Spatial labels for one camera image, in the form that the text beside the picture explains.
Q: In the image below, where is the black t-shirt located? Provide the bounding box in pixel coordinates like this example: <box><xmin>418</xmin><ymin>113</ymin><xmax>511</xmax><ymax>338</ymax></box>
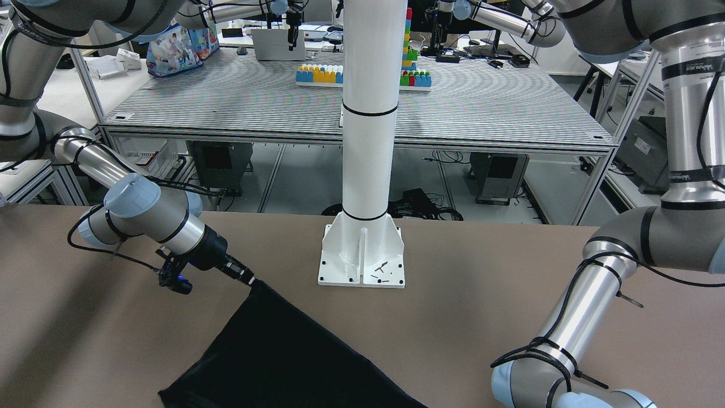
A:
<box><xmin>159</xmin><ymin>280</ymin><xmax>420</xmax><ymax>407</ymax></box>

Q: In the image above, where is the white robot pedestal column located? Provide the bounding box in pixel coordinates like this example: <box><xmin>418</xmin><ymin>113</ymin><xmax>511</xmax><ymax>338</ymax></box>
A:
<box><xmin>318</xmin><ymin>1</ymin><xmax>407</xmax><ymax>288</ymax></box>

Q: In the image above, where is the colourful toy package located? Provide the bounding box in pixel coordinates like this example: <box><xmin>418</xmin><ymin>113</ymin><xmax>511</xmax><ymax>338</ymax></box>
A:
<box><xmin>147</xmin><ymin>25</ymin><xmax>219</xmax><ymax>78</ymax></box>

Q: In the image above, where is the coloured toy block tower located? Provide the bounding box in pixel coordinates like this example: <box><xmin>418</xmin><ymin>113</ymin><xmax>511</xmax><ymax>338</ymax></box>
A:
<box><xmin>399</xmin><ymin>7</ymin><xmax>432</xmax><ymax>91</ymax></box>

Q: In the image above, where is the white plastic basket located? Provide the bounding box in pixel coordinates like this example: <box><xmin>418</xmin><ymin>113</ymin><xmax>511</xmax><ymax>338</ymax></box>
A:
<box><xmin>120</xmin><ymin>138</ymin><xmax>178</xmax><ymax>178</ymax></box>

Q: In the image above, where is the striped metal work table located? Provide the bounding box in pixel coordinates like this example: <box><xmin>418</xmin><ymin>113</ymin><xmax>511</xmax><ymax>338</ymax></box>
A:
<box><xmin>102</xmin><ymin>48</ymin><xmax>618</xmax><ymax>225</ymax></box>

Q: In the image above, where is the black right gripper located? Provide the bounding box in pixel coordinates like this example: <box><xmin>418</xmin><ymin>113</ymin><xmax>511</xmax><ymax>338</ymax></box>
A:
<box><xmin>190</xmin><ymin>226</ymin><xmax>255</xmax><ymax>286</ymax></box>

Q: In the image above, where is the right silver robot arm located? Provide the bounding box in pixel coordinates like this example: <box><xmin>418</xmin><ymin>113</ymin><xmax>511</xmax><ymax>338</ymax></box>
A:
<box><xmin>2</xmin><ymin>1</ymin><xmax>255</xmax><ymax>294</ymax></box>

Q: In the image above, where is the coloured toy block row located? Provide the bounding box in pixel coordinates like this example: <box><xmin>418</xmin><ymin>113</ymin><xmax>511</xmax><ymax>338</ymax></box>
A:
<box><xmin>295</xmin><ymin>64</ymin><xmax>344</xmax><ymax>87</ymax></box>

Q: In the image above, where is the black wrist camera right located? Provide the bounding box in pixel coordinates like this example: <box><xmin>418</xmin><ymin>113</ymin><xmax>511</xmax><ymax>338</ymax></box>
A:
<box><xmin>154</xmin><ymin>246</ymin><xmax>193</xmax><ymax>295</ymax></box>

